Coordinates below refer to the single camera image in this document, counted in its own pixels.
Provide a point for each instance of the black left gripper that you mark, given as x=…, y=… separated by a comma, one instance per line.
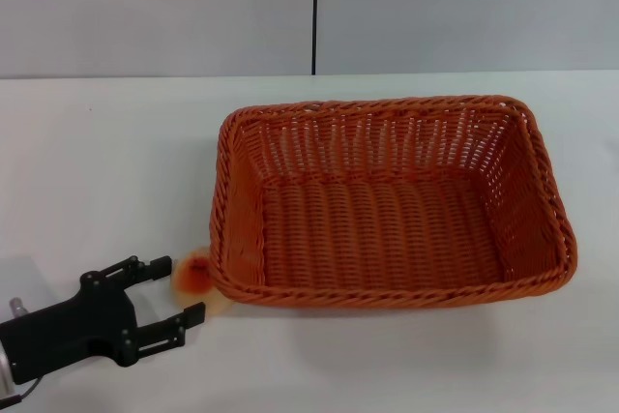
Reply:
x=82, y=321

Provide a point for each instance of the orange woven plastic basket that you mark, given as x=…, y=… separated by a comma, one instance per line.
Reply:
x=382, y=219

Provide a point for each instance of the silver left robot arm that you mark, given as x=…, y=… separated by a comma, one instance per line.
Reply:
x=5, y=369

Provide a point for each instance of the peach coloured toy fruit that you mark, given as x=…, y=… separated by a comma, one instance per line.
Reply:
x=196, y=277

